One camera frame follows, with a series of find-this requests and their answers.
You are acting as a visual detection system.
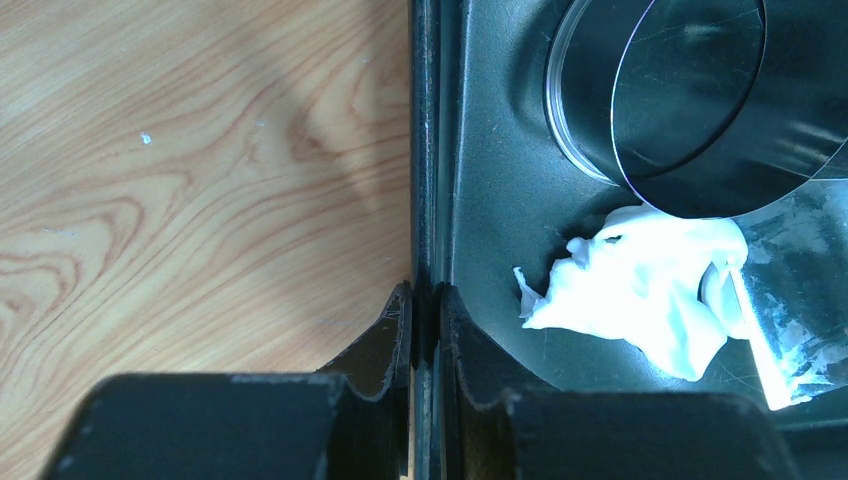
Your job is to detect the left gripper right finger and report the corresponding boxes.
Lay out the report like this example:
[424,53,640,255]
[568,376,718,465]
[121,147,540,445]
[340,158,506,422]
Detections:
[439,286,799,479]

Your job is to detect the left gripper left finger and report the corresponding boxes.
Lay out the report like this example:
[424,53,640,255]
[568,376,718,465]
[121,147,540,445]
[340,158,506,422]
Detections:
[41,282,412,479]

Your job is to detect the black baking tray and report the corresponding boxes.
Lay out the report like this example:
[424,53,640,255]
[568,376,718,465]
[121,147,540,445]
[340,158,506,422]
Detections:
[409,0,848,480]

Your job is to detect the wooden handled metal scraper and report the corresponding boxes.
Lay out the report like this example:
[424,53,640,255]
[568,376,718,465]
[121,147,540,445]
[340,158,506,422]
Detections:
[733,179,847,410]

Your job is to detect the round metal cutter ring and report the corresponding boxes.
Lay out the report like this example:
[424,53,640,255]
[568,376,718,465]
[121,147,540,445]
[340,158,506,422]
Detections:
[544,0,848,220]

